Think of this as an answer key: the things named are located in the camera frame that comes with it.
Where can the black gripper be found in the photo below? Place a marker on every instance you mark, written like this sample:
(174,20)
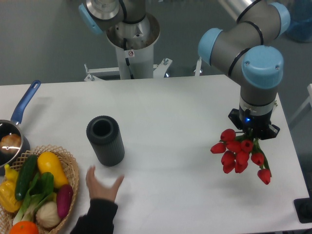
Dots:
(260,125)

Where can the red tulip bouquet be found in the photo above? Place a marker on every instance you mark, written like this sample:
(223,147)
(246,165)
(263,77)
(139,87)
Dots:
(238,149)

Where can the dark grey ribbed vase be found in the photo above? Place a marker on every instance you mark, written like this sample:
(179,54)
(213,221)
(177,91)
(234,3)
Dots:
(104,135)

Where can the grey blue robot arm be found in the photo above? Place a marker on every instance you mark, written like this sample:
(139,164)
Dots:
(242,53)

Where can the black sleeved forearm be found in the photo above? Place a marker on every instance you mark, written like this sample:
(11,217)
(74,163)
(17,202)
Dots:
(98,220)

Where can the bare human hand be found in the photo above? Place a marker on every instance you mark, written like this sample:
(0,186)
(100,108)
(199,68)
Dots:
(99,191)

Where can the black device at edge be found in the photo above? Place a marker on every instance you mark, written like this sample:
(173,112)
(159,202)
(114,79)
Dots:
(303,207)

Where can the blue water bottle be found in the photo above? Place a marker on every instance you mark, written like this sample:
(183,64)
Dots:
(300,28)

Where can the woven bamboo basket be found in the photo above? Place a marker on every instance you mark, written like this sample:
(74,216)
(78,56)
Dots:
(71,170)

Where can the purple eggplant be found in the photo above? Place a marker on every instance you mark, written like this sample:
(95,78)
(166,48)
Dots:
(64,198)

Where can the yellow squash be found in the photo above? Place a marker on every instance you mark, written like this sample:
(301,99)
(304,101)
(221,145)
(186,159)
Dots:
(49,162)

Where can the green bok choy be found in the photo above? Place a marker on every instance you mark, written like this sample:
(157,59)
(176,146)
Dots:
(40,190)

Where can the white garlic bulb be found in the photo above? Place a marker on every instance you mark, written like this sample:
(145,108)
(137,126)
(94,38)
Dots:
(47,215)

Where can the green cucumber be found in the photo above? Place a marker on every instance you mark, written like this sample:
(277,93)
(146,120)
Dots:
(25,177)

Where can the browned bun in pan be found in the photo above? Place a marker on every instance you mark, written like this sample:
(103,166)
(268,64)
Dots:
(10,144)

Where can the orange fruit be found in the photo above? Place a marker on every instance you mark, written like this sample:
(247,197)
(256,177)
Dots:
(24,227)

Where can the yellow bell pepper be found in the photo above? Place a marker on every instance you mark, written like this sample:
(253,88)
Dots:
(7,190)

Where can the white frame at right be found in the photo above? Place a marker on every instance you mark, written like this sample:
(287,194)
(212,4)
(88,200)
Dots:
(302,110)

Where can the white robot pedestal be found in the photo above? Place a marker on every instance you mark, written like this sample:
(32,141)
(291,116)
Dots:
(134,47)

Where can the blue handled saucepan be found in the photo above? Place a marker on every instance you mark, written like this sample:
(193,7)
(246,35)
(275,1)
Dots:
(12,126)

